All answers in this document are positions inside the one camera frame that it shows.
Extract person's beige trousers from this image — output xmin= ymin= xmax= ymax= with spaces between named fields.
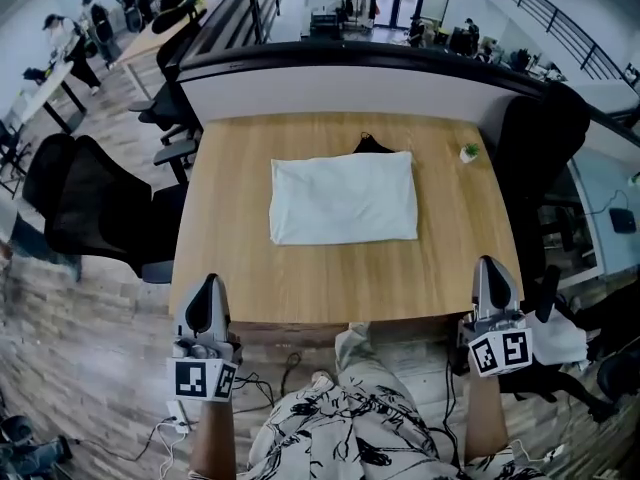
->
xmin=333 ymin=321 xmax=416 ymax=409

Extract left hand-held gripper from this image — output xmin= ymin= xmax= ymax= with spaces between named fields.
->
xmin=172 ymin=273 xmax=244 ymax=402

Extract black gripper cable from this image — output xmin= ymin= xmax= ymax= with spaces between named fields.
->
xmin=444 ymin=357 xmax=461 ymax=469
xmin=232 ymin=372 xmax=276 ymax=409

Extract white cloth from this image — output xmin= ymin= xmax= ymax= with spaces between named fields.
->
xmin=524 ymin=307 xmax=589 ymax=369

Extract white power strip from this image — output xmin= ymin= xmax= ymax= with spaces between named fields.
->
xmin=166 ymin=400 xmax=191 ymax=434

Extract white background table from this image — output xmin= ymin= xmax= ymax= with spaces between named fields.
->
xmin=9 ymin=60 xmax=89 ymax=134

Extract wooden background table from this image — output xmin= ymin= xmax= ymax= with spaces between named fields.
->
xmin=112 ymin=0 xmax=209 ymax=99

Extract light blue desk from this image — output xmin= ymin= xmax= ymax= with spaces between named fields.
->
xmin=567 ymin=147 xmax=640 ymax=279

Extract white desk partition black rim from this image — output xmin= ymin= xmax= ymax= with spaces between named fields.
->
xmin=177 ymin=41 xmax=640 ymax=149

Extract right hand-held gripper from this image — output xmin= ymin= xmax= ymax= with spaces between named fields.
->
xmin=458 ymin=255 xmax=534 ymax=378

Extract black office chair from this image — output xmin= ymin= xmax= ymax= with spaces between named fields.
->
xmin=499 ymin=265 xmax=621 ymax=422
xmin=492 ymin=82 xmax=591 ymax=279
xmin=128 ymin=32 xmax=204 ymax=169
xmin=22 ymin=132 xmax=189 ymax=284

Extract white blue raglan t-shirt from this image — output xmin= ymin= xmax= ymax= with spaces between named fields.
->
xmin=268 ymin=150 xmax=419 ymax=247

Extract person's right forearm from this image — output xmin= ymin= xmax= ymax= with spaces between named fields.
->
xmin=464 ymin=367 xmax=510 ymax=467

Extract black cloth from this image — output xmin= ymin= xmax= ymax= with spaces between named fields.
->
xmin=352 ymin=131 xmax=396 ymax=155

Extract person's left forearm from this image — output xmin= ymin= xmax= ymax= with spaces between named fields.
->
xmin=189 ymin=397 xmax=239 ymax=477

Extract black flat box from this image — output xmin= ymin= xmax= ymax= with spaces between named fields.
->
xmin=608 ymin=207 xmax=637 ymax=235

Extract person's black-and-white patterned shirt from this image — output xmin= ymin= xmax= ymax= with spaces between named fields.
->
xmin=187 ymin=382 xmax=551 ymax=480

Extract black metal railing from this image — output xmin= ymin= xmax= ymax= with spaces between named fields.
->
xmin=493 ymin=0 xmax=631 ymax=82
xmin=194 ymin=0 xmax=296 ymax=59

